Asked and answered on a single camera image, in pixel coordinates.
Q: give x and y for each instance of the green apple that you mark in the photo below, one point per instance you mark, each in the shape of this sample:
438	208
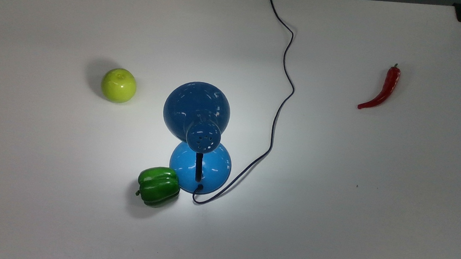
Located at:
118	85

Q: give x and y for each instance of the blue desk lamp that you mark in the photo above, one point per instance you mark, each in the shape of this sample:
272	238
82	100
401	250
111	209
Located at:
197	110

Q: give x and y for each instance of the red chili pepper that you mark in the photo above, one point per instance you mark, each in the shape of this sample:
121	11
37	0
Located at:
384	90

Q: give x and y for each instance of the green bell pepper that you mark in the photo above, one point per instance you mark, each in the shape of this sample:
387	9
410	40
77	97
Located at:
158	186

